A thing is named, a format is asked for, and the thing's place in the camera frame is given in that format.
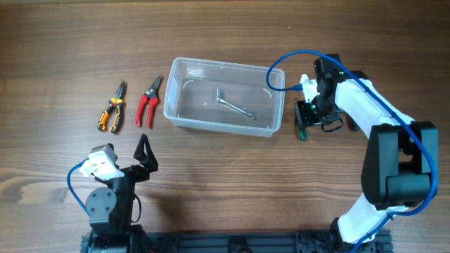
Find green handled screwdriver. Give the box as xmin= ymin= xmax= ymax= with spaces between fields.
xmin=298 ymin=127 xmax=307 ymax=141

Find red handled cutters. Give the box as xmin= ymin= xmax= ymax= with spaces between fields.
xmin=135 ymin=74 xmax=163 ymax=129

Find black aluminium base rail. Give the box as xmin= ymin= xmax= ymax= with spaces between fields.
xmin=79 ymin=230 xmax=394 ymax=253

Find blue cable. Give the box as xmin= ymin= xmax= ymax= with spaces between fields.
xmin=265 ymin=49 xmax=439 ymax=253
xmin=66 ymin=157 xmax=91 ymax=217

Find orange black long-nose pliers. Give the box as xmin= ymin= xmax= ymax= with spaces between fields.
xmin=97 ymin=80 xmax=127 ymax=134

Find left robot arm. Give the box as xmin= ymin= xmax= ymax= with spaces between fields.
xmin=79 ymin=134 xmax=158 ymax=253

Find clear plastic container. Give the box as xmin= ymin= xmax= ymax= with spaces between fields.
xmin=164 ymin=57 xmax=285 ymax=137

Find left blue cable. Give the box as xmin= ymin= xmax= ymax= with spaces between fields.
xmin=66 ymin=157 xmax=91 ymax=217

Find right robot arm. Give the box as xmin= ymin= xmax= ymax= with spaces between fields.
xmin=295 ymin=54 xmax=439 ymax=249

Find black red handled screwdriver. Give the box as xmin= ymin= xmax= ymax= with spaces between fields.
xmin=346 ymin=114 xmax=360 ymax=131

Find silver socket wrench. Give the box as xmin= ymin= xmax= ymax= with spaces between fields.
xmin=216 ymin=89 xmax=256 ymax=119

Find right blue cable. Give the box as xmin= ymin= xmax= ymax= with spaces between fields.
xmin=265 ymin=49 xmax=439 ymax=253

